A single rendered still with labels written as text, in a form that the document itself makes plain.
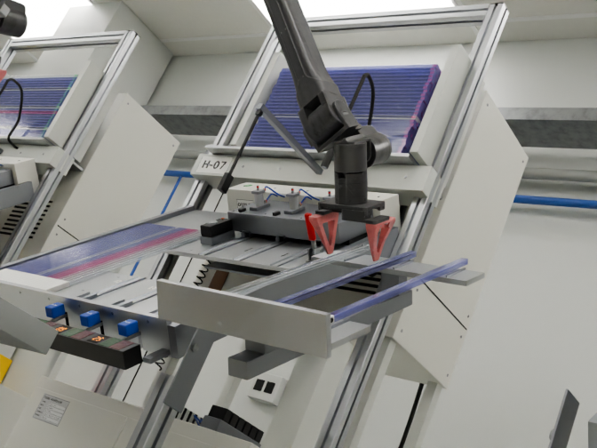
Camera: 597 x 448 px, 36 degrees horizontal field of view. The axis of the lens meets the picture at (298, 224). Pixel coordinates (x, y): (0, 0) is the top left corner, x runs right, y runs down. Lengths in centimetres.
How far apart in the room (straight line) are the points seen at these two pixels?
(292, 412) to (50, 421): 85
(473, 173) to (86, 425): 115
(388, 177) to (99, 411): 86
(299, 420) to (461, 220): 101
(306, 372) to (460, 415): 205
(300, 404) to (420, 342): 80
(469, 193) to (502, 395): 128
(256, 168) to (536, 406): 151
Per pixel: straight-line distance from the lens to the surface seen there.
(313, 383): 155
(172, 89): 571
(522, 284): 372
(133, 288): 194
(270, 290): 181
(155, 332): 169
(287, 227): 213
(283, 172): 242
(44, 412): 229
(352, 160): 156
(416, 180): 218
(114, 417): 212
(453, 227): 237
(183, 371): 161
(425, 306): 229
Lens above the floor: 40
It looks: 20 degrees up
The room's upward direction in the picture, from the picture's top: 24 degrees clockwise
